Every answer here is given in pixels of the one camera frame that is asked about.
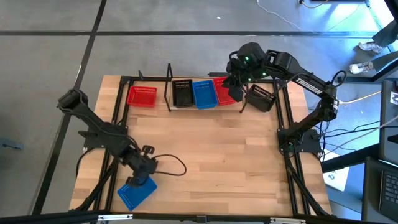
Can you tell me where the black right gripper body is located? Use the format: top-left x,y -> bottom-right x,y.
224,52 -> 255,87

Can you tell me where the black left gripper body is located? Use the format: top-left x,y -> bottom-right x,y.
127,144 -> 159,185

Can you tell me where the red plastic basket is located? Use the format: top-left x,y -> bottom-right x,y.
213,76 -> 238,106
126,85 -> 158,108

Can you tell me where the blue plastic basket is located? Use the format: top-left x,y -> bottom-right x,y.
116,175 -> 158,212
192,80 -> 219,110

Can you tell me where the black plastic basket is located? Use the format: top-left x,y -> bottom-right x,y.
244,83 -> 277,113
172,79 -> 195,108

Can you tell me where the black overhead rig beam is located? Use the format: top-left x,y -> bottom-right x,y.
0,210 -> 398,224

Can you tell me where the person's shoe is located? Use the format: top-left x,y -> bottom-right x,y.
348,61 -> 374,75
358,40 -> 385,54

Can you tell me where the small blue floor object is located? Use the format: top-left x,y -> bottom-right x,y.
0,138 -> 25,152

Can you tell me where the white paper sheet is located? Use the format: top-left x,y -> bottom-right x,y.
322,151 -> 349,192

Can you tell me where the person's leg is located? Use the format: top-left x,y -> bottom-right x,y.
371,51 -> 398,73
371,19 -> 398,48

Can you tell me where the grey monitor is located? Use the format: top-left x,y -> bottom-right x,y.
379,80 -> 398,166

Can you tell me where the black desk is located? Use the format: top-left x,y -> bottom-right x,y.
362,157 -> 398,223

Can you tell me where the black keyboard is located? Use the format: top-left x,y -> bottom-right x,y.
378,169 -> 398,214

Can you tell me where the wooden shelf with black frame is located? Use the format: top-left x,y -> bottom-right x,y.
163,63 -> 251,114

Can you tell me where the silver beam bracket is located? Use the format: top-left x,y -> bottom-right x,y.
269,217 -> 307,224
98,213 -> 134,222

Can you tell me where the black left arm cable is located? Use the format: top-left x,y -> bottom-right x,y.
152,153 -> 188,177

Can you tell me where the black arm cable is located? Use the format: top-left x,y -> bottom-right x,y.
152,153 -> 188,177
331,70 -> 348,87

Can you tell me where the white floor cable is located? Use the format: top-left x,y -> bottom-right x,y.
256,0 -> 302,31

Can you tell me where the black metal table frame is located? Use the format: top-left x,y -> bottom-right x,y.
70,70 -> 333,218

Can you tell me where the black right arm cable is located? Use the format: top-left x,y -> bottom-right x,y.
331,70 -> 348,87

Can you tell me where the pale yellow floor cable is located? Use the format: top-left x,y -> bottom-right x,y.
338,90 -> 382,105

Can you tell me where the grey floor cable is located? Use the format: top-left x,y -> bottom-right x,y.
320,114 -> 398,156

